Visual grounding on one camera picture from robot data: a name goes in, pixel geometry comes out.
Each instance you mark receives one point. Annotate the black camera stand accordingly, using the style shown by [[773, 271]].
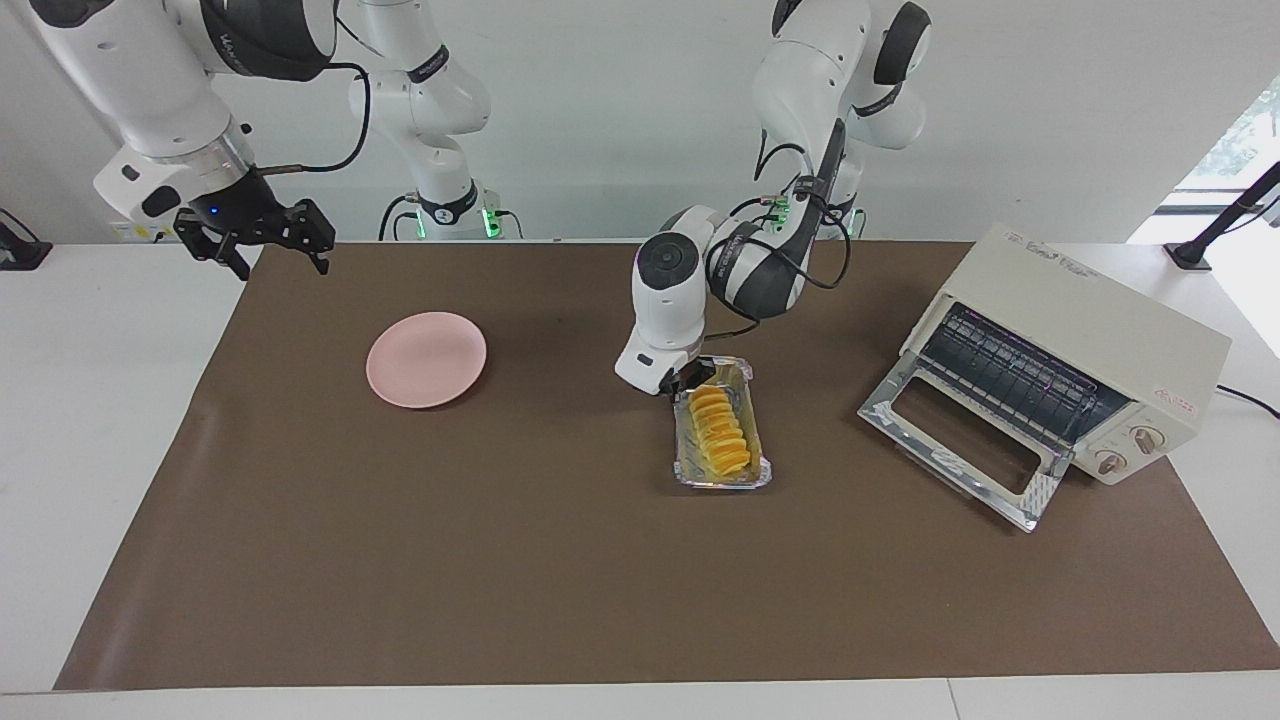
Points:
[[1190, 255]]

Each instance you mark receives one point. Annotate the cream toaster oven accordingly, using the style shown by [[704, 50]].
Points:
[[1100, 310]]

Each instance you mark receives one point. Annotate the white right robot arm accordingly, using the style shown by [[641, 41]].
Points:
[[130, 80]]

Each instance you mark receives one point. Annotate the yellow sliced bread loaf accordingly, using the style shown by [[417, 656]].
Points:
[[720, 440]]

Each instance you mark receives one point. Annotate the metal oven rack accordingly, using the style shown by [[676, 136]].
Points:
[[1000, 370]]

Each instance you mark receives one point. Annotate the brown table mat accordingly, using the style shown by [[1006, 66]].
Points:
[[500, 580]]

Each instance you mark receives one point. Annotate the beige oven knob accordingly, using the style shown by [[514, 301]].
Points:
[[1147, 438], [1110, 462]]

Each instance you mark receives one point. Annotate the pink round plate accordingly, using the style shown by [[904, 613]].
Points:
[[425, 360]]

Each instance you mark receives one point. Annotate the bright window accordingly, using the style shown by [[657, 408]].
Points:
[[1240, 140]]

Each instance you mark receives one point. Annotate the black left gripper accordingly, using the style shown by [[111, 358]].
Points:
[[678, 383]]

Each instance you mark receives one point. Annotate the white power strip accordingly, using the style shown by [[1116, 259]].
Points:
[[135, 232]]

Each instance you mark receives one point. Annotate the black table clamp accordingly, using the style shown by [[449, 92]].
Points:
[[20, 255]]

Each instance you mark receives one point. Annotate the glass oven door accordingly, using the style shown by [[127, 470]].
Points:
[[945, 462]]

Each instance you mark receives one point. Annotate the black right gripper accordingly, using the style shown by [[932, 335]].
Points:
[[235, 205]]

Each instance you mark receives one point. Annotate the aluminium foil tray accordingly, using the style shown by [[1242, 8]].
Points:
[[757, 440]]

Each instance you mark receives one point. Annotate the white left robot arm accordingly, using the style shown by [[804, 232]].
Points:
[[670, 300]]

